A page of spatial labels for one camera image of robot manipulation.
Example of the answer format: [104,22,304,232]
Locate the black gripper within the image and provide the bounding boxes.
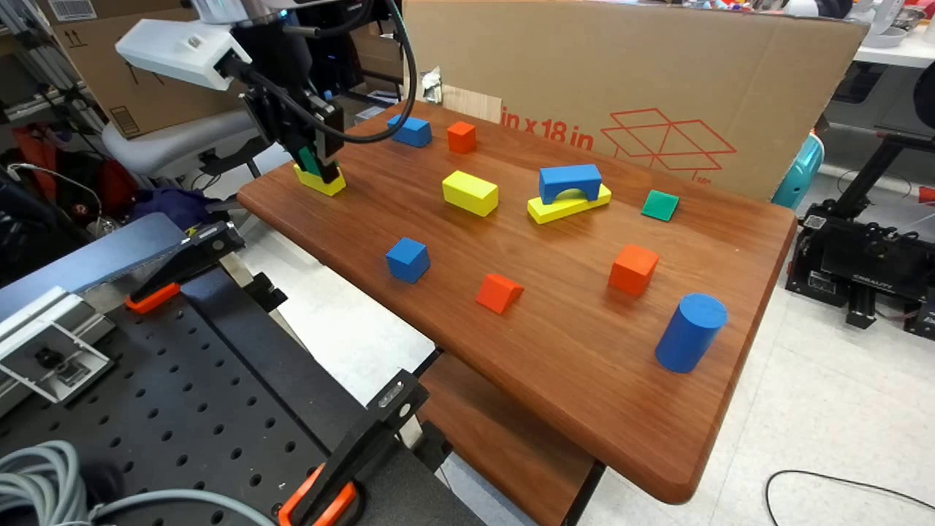
[231,19,346,174]

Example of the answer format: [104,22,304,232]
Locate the green wooden cube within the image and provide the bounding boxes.
[637,187,684,225]
[294,143,324,177]

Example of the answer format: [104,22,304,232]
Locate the blue wooden cube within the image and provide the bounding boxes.
[383,232,433,285]
[386,111,435,152]

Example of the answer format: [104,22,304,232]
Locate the orange wooden cube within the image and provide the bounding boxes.
[443,116,482,158]
[605,243,662,301]

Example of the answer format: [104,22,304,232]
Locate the yellow rectangular wooden block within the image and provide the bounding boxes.
[438,165,501,218]
[292,161,349,202]

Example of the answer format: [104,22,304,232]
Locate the light grey chair seat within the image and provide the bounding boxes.
[98,105,267,181]

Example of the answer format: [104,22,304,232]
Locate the dark blue cloth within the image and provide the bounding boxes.
[127,181,213,232]

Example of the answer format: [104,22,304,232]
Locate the black orange bar clamp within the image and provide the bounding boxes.
[121,218,247,317]
[273,368,433,526]

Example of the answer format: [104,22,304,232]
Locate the orange wooden wedge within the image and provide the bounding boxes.
[473,270,525,317]

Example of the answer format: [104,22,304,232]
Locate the yellow flat wooden block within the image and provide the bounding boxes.
[523,181,617,228]

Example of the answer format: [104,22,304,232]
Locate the blue wooden arch block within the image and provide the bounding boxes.
[533,161,606,208]

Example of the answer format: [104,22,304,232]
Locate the red object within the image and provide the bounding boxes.
[12,124,63,197]

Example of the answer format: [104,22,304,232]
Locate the black perforated breadboard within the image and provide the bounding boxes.
[0,267,485,526]

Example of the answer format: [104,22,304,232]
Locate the large printed cardboard box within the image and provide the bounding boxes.
[399,0,869,205]

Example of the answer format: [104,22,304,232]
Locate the wooden lower shelf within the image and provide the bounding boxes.
[417,349,606,526]

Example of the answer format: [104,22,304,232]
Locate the blue wooden cylinder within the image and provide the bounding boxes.
[652,288,731,377]

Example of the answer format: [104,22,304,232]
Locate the teal plastic object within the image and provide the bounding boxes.
[772,129,830,213]

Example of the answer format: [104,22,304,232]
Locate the black floor equipment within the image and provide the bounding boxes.
[782,59,935,342]

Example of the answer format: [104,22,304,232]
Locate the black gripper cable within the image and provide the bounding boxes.
[231,0,424,148]

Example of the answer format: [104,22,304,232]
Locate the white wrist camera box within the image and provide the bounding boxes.
[111,18,253,95]

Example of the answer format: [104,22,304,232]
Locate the aluminium corner bracket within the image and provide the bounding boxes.
[0,317,116,409]

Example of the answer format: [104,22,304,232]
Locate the aluminium extrusion rail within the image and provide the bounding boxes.
[0,285,85,361]

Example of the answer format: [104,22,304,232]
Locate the grey cable bundle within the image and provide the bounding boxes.
[0,438,278,526]

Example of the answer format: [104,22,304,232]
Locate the black floor cable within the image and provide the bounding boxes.
[761,468,935,526]

